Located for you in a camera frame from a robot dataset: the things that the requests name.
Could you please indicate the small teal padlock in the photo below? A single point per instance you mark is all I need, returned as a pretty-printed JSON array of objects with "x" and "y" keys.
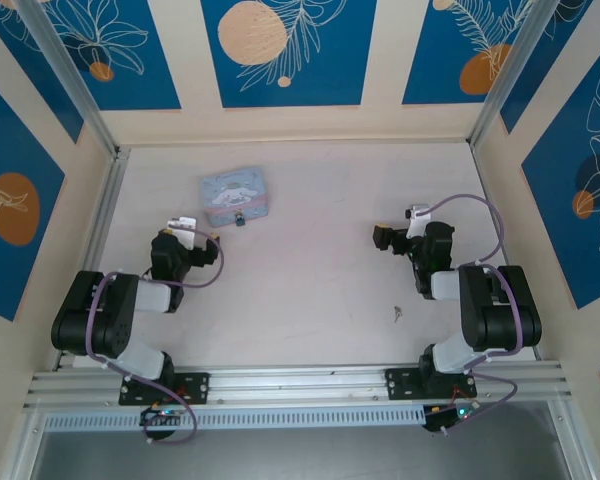
[{"x": 240, "y": 220}]

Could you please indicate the pastel cartoon tin box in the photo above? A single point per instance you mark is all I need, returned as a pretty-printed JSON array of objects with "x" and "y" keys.
[{"x": 235, "y": 195}]

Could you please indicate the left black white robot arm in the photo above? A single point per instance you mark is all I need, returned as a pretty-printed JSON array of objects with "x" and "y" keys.
[{"x": 105, "y": 320}]

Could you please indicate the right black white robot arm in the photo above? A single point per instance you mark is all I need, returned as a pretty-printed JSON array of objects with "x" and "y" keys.
[{"x": 500, "y": 310}]

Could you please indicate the black control board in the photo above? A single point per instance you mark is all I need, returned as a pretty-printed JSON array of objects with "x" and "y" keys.
[
  {"x": 162, "y": 414},
  {"x": 445, "y": 415}
]

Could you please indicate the grey metal sheet panel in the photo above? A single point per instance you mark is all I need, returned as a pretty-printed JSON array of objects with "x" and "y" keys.
[{"x": 300, "y": 455}]

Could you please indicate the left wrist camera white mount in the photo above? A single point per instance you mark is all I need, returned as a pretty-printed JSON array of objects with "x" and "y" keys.
[{"x": 182, "y": 223}]

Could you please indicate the aluminium frame rail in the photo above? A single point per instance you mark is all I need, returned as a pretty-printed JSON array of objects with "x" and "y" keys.
[
  {"x": 107, "y": 200},
  {"x": 572, "y": 445},
  {"x": 22, "y": 450}
]

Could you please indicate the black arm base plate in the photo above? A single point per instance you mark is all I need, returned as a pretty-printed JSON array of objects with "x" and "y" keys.
[
  {"x": 400, "y": 382},
  {"x": 200, "y": 387}
]

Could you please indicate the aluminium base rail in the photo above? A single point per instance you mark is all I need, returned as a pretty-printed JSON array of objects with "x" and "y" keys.
[{"x": 300, "y": 385}]

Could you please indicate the aluminium frame post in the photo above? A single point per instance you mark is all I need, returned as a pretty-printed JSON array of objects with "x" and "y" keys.
[
  {"x": 70, "y": 75},
  {"x": 510, "y": 70}
]

